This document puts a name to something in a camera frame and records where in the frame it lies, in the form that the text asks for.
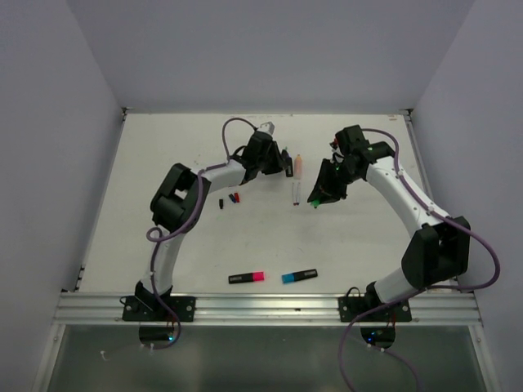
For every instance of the purple black highlighter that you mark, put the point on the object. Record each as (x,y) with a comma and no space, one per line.
(289,172)

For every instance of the pink black highlighter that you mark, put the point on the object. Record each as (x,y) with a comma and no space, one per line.
(251,277)

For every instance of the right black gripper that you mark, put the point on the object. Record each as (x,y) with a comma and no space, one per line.
(323,191)

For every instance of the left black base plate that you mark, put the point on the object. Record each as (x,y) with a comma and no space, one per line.
(150,310)

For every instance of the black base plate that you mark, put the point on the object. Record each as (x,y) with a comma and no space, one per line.
(349,307)
(150,310)

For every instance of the aluminium front rail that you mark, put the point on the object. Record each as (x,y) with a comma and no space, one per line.
(432,309)

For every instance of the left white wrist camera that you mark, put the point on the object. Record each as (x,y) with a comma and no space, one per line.
(267,127)

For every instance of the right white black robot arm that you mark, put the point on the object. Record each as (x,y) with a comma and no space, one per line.
(438,244)

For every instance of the red pen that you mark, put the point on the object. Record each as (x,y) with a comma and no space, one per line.
(294,194)

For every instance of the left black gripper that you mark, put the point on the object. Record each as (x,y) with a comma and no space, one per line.
(279,164)

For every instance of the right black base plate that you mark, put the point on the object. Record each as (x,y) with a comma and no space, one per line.
(349,307)

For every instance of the orange pink highlighter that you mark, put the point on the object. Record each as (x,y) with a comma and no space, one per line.
(298,167)

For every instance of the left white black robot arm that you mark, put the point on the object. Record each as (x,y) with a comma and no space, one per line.
(178,203)

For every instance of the blue black highlighter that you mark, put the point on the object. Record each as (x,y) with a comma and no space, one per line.
(299,276)

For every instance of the right aluminium side rail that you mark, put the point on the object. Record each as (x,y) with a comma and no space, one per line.
(421,168)

